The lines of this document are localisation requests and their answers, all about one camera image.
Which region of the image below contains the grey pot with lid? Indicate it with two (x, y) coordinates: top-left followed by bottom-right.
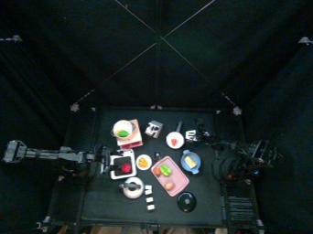
(119, 176), (145, 200)

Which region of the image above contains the white toy pot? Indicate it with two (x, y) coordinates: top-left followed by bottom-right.
(109, 119), (136, 140)

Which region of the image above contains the black round pot lid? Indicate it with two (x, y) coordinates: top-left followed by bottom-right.
(176, 191), (198, 213)

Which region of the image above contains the white black toy block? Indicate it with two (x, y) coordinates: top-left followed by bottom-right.
(184, 129), (199, 142)

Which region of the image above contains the white toy frying pan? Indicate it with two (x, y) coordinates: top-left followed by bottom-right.
(164, 120), (185, 150)

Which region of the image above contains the pink toy stove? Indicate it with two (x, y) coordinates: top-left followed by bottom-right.
(115, 118), (144, 150)

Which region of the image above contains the small white plate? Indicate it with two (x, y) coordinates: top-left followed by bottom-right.
(135, 154), (152, 171)

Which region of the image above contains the blue toy baking dish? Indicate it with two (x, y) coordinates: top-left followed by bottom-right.
(179, 149), (202, 176)

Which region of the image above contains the yellow toy butter block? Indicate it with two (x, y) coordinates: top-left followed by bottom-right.
(183, 155), (198, 169)

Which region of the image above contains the silver toy toaster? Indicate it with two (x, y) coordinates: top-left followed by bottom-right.
(144, 120), (163, 139)

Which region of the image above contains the pink cutting board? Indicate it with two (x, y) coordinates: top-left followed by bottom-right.
(149, 155), (191, 197)

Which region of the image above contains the white text label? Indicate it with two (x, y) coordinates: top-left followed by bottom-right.
(226, 196), (255, 227)

